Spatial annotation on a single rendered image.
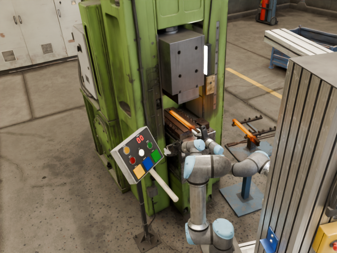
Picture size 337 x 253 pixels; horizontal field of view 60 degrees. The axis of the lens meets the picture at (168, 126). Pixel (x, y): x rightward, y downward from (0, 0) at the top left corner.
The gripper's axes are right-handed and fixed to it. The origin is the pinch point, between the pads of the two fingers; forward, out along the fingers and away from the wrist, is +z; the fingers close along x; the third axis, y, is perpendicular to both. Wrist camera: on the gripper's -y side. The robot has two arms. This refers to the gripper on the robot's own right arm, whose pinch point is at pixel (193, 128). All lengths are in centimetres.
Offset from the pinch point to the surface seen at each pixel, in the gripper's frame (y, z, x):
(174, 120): 1.4, 23.4, -4.7
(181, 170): 36.5, -2.9, -15.9
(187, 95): -32.2, 2.6, -3.8
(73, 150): 100, 175, -77
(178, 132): 2.5, 6.5, -11.3
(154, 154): -1.8, -13.2, -44.9
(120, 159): -12, -16, -72
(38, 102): 99, 355, -91
